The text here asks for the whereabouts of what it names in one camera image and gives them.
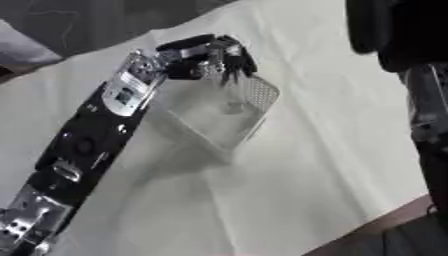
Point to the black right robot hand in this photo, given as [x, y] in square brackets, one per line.
[436, 180]

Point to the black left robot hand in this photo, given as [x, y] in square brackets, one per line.
[185, 43]

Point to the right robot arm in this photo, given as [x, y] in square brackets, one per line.
[408, 30]

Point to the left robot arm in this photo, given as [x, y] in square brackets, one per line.
[87, 140]

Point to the white pierced plastic box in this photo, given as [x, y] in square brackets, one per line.
[210, 113]

